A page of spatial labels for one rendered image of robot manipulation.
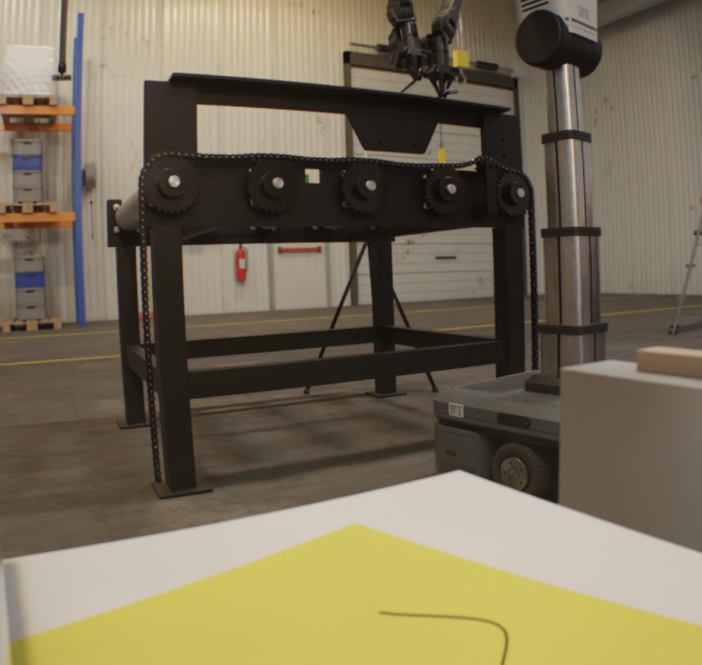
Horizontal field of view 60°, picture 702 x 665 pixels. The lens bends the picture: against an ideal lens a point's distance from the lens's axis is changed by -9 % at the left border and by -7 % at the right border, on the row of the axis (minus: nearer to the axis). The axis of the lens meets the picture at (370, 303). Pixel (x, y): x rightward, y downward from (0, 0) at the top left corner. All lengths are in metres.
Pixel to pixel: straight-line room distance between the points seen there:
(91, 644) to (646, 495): 0.28
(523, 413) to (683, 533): 1.29
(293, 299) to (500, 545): 11.36
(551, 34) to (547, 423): 0.99
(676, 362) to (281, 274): 11.18
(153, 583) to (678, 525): 0.25
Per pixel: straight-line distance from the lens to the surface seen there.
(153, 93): 1.91
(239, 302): 11.31
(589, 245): 1.78
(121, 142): 11.14
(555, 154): 1.80
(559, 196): 1.79
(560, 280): 1.77
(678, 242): 13.39
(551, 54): 1.79
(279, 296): 11.47
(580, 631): 0.18
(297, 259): 11.60
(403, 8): 2.24
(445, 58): 2.20
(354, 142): 12.32
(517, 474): 1.68
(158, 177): 1.80
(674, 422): 0.35
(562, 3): 1.84
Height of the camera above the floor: 0.60
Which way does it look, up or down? 3 degrees down
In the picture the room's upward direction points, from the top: 2 degrees counter-clockwise
